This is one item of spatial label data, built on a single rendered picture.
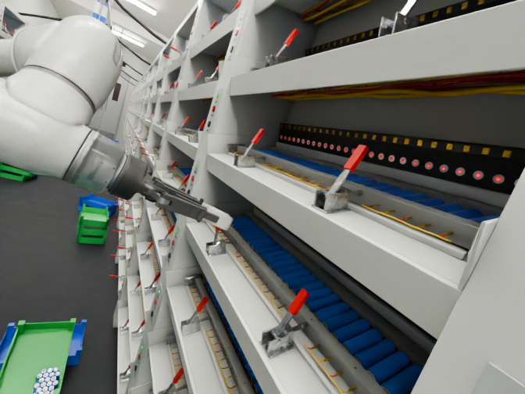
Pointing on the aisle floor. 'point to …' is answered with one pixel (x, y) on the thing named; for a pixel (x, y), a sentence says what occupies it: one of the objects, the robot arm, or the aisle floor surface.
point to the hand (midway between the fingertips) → (215, 216)
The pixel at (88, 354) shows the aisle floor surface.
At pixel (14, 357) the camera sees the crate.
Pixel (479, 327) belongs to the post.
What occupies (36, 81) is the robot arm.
